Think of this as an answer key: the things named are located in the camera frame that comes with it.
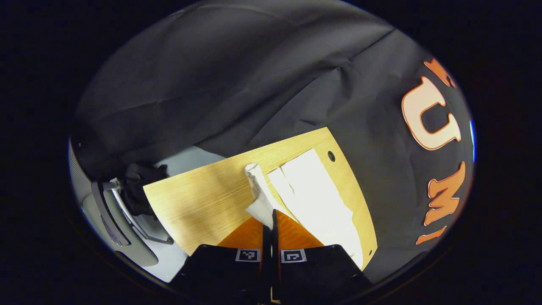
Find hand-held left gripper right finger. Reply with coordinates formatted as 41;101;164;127
271;209;373;304

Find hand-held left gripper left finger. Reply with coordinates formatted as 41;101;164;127
169;211;272;304

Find white jeans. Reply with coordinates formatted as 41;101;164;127
245;148;365;270

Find grey office chair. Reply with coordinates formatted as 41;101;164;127
69;140;175;268

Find dark cloth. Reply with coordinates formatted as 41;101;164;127
122;163;170;219

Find black backdrop cloth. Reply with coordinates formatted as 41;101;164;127
70;0;475;284

